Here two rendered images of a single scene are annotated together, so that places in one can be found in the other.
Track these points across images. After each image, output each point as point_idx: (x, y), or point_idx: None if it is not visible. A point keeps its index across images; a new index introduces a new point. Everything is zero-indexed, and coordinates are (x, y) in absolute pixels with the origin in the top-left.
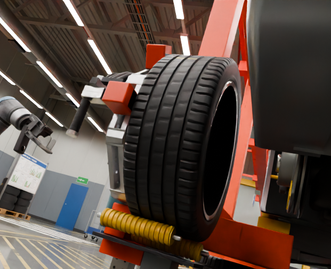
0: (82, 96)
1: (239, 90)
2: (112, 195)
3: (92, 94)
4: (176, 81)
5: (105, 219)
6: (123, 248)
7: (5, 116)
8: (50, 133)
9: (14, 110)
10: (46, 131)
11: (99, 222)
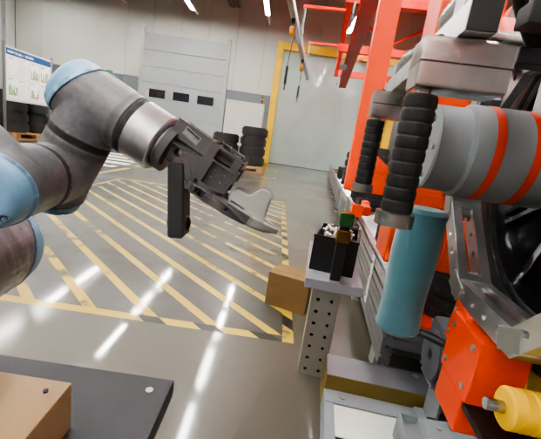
0: (426, 84)
1: None
2: (515, 359)
3: (469, 78)
4: None
5: (529, 430)
6: None
7: (95, 136)
8: (245, 167)
9: (124, 118)
10: (241, 170)
11: (382, 327)
